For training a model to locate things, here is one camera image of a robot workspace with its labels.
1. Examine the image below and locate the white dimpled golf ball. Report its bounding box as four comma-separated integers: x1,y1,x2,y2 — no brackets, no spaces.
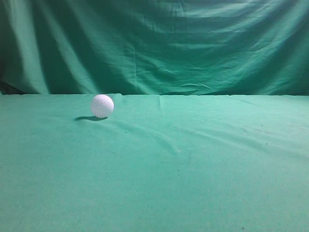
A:
90,94,114,118

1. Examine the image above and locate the green table cloth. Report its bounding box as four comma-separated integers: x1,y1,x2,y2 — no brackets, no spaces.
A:
0,94,309,232

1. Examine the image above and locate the green backdrop curtain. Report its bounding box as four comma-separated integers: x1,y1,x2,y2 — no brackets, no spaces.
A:
0,0,309,95

